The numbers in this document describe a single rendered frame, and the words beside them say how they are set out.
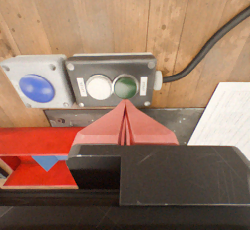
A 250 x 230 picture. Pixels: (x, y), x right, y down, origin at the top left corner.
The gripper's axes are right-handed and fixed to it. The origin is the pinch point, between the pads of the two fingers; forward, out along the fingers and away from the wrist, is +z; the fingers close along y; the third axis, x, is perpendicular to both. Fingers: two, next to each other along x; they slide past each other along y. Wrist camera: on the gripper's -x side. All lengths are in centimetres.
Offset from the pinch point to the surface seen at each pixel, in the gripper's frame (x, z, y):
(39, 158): 16.5, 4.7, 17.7
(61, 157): 19.5, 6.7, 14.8
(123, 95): 0.6, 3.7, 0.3
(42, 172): 21.7, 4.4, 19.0
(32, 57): -3.3, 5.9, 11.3
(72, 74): -1.8, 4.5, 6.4
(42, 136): 10.2, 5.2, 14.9
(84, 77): -1.4, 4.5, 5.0
